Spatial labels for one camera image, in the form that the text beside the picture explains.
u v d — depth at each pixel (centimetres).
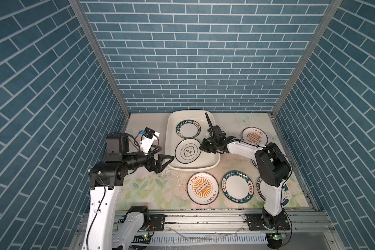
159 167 53
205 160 94
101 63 89
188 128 111
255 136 108
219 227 74
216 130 77
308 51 85
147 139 53
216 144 75
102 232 37
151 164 53
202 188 84
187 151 97
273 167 52
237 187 85
